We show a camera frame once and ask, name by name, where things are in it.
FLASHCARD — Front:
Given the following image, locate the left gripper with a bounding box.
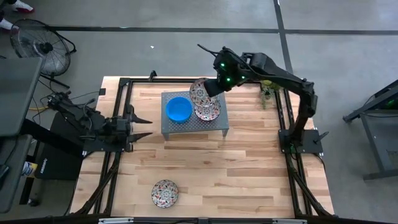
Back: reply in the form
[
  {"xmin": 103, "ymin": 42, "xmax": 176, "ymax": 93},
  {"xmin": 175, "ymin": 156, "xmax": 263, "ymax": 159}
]
[{"xmin": 107, "ymin": 105, "xmax": 154, "ymax": 144}]

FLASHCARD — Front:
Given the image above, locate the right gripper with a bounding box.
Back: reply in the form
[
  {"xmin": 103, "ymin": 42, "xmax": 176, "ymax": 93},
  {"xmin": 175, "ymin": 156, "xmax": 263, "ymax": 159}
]
[{"xmin": 203, "ymin": 46, "xmax": 251, "ymax": 98}]

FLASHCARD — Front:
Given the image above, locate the floral patterned ceramic bowl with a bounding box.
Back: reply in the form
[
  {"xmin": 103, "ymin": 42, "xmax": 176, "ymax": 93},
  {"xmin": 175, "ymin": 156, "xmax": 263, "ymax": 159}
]
[
  {"xmin": 194, "ymin": 98, "xmax": 222, "ymax": 121},
  {"xmin": 189, "ymin": 77, "xmax": 218, "ymax": 108},
  {"xmin": 151, "ymin": 179, "xmax": 180, "ymax": 209}
]

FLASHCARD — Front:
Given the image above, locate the blue plastic bowl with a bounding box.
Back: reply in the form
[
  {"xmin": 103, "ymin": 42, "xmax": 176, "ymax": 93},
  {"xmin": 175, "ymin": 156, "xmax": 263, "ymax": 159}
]
[{"xmin": 165, "ymin": 96, "xmax": 193, "ymax": 123}]

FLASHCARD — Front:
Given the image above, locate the grey perforated metal rack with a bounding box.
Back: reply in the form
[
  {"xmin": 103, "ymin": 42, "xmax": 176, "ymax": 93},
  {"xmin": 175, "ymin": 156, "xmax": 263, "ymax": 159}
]
[{"xmin": 160, "ymin": 90, "xmax": 230, "ymax": 141}]

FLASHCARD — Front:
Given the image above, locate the trailing green potted plant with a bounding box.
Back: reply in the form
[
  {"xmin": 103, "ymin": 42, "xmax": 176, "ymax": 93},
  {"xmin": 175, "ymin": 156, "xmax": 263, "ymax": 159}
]
[{"xmin": 260, "ymin": 88, "xmax": 275, "ymax": 110}]

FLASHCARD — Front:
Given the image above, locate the black storage box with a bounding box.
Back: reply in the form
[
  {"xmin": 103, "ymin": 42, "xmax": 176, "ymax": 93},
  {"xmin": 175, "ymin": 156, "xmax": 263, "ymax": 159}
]
[{"xmin": 33, "ymin": 143, "xmax": 85, "ymax": 182}]

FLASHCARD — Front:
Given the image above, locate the silver metal bar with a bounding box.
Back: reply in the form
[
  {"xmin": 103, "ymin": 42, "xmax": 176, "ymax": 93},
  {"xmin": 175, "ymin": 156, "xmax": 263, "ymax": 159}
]
[
  {"xmin": 98, "ymin": 217, "xmax": 134, "ymax": 224},
  {"xmin": 272, "ymin": 218, "xmax": 308, "ymax": 224}
]

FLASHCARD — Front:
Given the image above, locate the yellow labelled bottle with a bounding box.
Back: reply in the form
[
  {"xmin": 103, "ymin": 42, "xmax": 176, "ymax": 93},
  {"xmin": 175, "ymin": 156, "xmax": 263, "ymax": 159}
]
[{"xmin": 21, "ymin": 160, "xmax": 39, "ymax": 179}]

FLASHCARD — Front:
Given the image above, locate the black floor fan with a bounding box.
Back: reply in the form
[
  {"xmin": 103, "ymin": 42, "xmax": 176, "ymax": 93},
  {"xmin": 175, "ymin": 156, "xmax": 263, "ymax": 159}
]
[{"xmin": 9, "ymin": 17, "xmax": 78, "ymax": 90}]

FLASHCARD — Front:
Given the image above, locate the grey side desk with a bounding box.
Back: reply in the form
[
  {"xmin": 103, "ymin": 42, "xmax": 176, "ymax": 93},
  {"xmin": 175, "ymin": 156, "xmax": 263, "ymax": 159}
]
[
  {"xmin": 0, "ymin": 133, "xmax": 34, "ymax": 215},
  {"xmin": 0, "ymin": 57, "xmax": 44, "ymax": 138}
]

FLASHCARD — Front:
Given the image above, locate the black metal stand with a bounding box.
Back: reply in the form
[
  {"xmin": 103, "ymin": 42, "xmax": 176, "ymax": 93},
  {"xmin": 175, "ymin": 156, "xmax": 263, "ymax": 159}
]
[{"xmin": 341, "ymin": 79, "xmax": 398, "ymax": 181}]

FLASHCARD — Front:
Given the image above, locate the person's foot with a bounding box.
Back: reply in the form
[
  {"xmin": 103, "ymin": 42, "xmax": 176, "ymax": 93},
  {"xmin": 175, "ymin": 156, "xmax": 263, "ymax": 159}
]
[
  {"xmin": 11, "ymin": 0, "xmax": 35, "ymax": 14},
  {"xmin": 0, "ymin": 17, "xmax": 15, "ymax": 32}
]

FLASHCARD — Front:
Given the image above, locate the black aluminium table frame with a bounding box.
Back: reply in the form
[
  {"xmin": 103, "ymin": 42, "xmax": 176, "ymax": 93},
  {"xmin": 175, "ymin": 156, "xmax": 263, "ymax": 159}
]
[{"xmin": 71, "ymin": 70, "xmax": 333, "ymax": 224}]

